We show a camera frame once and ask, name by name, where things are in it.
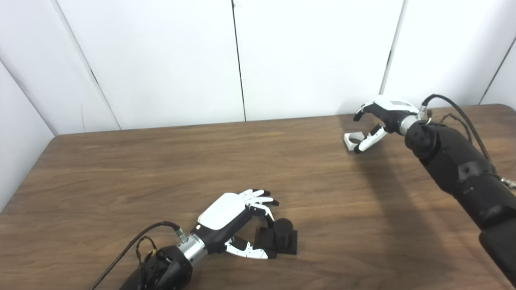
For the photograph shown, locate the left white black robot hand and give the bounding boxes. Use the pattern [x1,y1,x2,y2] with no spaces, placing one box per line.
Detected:
[177,188,279,266]

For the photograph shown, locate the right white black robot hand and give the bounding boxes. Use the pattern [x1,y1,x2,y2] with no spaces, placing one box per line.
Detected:
[353,95,422,154]

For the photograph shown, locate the white square piece with hole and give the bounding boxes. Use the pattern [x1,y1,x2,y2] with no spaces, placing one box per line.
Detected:
[343,131,369,152]

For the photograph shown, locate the black peg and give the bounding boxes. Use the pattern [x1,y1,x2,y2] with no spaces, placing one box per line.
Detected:
[255,218,298,259]

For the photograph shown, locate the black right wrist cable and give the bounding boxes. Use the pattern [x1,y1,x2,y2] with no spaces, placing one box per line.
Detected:
[419,94,516,188]

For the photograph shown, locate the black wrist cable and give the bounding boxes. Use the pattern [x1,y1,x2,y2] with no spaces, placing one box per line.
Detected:
[89,221,189,290]
[419,94,516,188]

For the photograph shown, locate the thin right wrist wire bundle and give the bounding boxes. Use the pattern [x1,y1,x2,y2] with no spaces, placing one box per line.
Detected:
[439,113,474,143]

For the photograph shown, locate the thin wrist wire bundle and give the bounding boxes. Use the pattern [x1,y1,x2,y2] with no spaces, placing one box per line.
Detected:
[439,113,474,143]
[135,236,158,290]

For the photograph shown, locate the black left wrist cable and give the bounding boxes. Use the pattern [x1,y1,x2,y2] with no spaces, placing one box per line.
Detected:
[89,221,189,290]

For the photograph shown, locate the thin left wrist wire bundle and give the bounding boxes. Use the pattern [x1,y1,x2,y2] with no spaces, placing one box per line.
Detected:
[135,236,158,290]

